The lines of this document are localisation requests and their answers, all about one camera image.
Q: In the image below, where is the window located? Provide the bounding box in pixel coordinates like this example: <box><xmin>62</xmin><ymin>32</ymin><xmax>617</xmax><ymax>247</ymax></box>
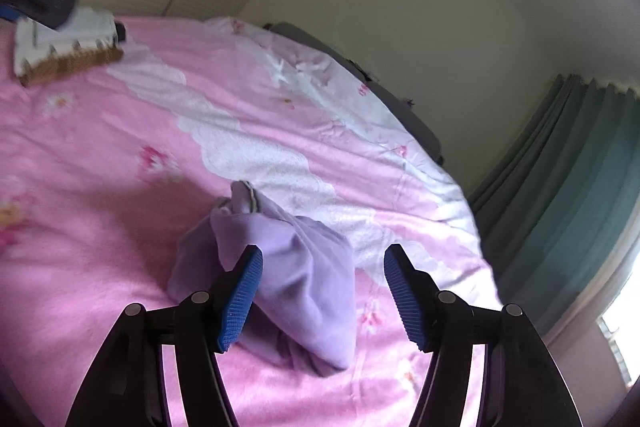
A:
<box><xmin>596</xmin><ymin>252</ymin><xmax>640</xmax><ymax>389</ymax></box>

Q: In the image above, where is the green curtain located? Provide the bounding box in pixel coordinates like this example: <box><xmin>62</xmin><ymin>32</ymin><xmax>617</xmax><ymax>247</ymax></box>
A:
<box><xmin>469</xmin><ymin>74</ymin><xmax>640</xmax><ymax>349</ymax></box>

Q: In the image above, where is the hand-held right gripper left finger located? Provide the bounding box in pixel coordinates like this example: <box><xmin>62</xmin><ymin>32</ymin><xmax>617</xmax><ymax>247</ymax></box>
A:
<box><xmin>65</xmin><ymin>245</ymin><xmax>264</xmax><ymax>427</ymax></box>

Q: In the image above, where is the pink floral duvet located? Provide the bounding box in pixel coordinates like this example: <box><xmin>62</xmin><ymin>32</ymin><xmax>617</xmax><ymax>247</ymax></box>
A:
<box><xmin>0</xmin><ymin>14</ymin><xmax>503</xmax><ymax>427</ymax></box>

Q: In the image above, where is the brown patterned folded garment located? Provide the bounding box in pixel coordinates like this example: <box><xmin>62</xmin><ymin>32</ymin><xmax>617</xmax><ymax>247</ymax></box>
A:
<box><xmin>20</xmin><ymin>46</ymin><xmax>126</xmax><ymax>88</ymax></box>

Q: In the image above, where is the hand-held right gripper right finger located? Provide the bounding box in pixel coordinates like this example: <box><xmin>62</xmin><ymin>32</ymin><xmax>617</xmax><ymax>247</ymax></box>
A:
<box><xmin>383</xmin><ymin>244</ymin><xmax>583</xmax><ymax>427</ymax></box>

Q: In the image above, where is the purple sweater with green print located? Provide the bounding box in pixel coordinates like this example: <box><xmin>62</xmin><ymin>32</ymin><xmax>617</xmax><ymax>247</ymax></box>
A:
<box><xmin>167</xmin><ymin>180</ymin><xmax>359</xmax><ymax>370</ymax></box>

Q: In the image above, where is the white folded garment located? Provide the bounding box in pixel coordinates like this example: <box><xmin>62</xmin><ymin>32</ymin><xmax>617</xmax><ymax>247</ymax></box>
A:
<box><xmin>12</xmin><ymin>7</ymin><xmax>126</xmax><ymax>75</ymax></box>

